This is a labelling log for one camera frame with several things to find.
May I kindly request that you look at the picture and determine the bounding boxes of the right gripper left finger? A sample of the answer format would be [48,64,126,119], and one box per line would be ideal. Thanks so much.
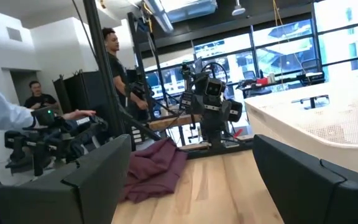
[0,134,132,224]

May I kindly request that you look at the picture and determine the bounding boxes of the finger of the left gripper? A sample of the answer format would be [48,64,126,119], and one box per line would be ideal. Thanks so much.
[213,111,226,147]
[201,111,214,147]

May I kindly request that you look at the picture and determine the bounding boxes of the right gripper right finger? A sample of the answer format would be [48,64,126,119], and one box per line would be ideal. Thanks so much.
[252,134,358,224]

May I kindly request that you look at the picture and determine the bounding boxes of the white plastic basket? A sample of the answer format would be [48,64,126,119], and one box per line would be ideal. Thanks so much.
[244,73,358,180]

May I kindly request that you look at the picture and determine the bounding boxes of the wooden background table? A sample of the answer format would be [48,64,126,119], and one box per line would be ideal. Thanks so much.
[147,113,202,132]

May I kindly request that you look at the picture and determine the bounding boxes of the cluttered background desk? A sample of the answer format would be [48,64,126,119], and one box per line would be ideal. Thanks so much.
[236,72,326,96]

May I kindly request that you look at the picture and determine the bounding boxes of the maroon cloth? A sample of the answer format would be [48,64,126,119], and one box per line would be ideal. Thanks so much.
[119,138,188,204]

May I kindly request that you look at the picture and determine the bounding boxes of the black upright panel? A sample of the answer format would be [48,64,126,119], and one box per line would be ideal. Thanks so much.
[53,70,104,125]

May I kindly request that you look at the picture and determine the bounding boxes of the white pendant lamp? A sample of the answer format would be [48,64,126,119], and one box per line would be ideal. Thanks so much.
[231,0,247,17]

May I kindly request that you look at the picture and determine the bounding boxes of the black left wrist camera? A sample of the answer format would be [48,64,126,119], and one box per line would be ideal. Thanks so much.
[204,77,224,98]

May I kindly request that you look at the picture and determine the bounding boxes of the black background rig frame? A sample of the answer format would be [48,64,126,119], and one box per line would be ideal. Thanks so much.
[127,12,168,122]

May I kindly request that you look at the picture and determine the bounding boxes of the silver ceiling duct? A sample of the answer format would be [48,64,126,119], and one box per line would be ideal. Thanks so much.
[143,0,219,34]

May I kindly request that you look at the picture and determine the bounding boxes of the black metal rig frame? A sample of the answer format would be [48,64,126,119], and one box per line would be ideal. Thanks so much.
[82,0,254,160]

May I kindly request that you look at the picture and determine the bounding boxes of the grey wall vent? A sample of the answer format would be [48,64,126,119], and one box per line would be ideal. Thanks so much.
[6,27,23,42]

